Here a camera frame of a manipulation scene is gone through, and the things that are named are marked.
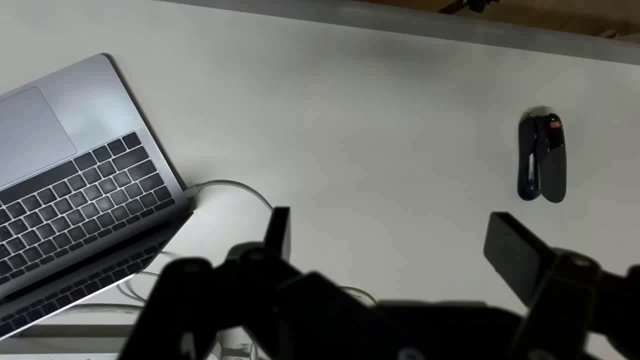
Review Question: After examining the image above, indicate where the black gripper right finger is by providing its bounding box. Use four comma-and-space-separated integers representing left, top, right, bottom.
482, 210, 560, 310

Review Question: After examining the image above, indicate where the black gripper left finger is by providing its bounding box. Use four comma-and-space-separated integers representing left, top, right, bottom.
261, 204, 295, 264

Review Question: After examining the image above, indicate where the grey laptop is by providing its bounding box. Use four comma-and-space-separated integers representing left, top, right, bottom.
0, 51, 200, 341

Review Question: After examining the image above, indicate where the black stapler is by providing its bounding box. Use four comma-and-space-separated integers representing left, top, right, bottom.
517, 108, 571, 204

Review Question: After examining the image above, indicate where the white laptop charging cable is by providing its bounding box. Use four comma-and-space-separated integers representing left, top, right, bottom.
116, 178, 380, 360

